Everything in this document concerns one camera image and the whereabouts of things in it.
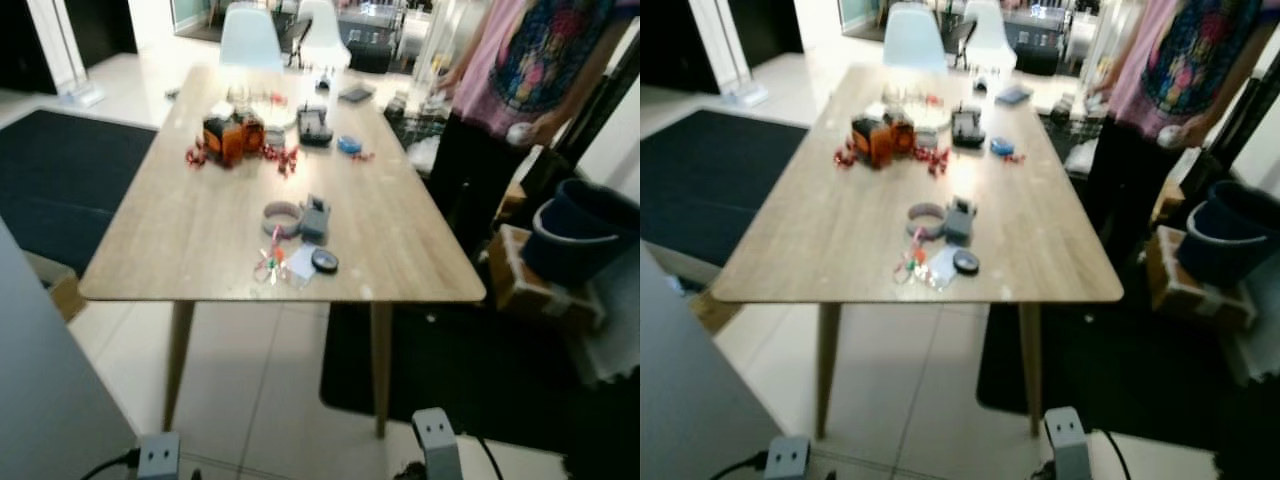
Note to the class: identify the bunch of keys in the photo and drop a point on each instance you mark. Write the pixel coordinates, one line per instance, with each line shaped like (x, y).
(911, 266)
(268, 265)

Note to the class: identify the dark blue bucket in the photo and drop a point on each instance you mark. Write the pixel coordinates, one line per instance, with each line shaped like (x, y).
(575, 245)
(1225, 245)

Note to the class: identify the black floor rug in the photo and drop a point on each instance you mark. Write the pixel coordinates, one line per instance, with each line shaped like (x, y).
(60, 180)
(710, 170)

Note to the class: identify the brown cardboard box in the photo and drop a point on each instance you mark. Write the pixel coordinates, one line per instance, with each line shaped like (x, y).
(520, 280)
(1175, 280)

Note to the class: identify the grey cabinet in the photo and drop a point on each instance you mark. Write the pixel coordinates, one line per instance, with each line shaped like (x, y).
(45, 390)
(690, 400)

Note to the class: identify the black foam floor mat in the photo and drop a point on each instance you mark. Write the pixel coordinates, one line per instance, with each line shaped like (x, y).
(480, 370)
(1130, 370)

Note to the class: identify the light wooden table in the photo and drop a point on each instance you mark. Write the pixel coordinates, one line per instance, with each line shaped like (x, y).
(850, 225)
(200, 220)

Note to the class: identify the person in pink shirt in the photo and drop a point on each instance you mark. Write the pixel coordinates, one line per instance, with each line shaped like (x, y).
(1140, 80)
(500, 70)

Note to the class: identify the orange and black box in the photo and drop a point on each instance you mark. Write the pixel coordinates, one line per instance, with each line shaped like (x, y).
(230, 138)
(880, 140)

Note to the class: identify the blue round lid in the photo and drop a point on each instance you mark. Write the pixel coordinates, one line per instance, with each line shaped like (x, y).
(349, 144)
(1002, 146)

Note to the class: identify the red bead garland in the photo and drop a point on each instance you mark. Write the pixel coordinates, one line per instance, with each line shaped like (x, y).
(937, 160)
(284, 157)

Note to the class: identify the dark flat tablet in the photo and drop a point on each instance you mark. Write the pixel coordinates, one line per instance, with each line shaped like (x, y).
(1013, 95)
(355, 94)

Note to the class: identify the pale blue shell chair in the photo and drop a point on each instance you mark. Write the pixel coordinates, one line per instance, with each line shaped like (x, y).
(914, 42)
(250, 40)

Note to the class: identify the black boxy device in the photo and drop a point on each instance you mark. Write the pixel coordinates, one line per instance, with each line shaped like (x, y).
(314, 127)
(967, 128)

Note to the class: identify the white shell chair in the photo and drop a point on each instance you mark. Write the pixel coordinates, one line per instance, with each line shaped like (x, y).
(990, 40)
(325, 38)

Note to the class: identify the white door frame post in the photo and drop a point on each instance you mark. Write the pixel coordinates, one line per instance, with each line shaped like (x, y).
(730, 55)
(62, 55)

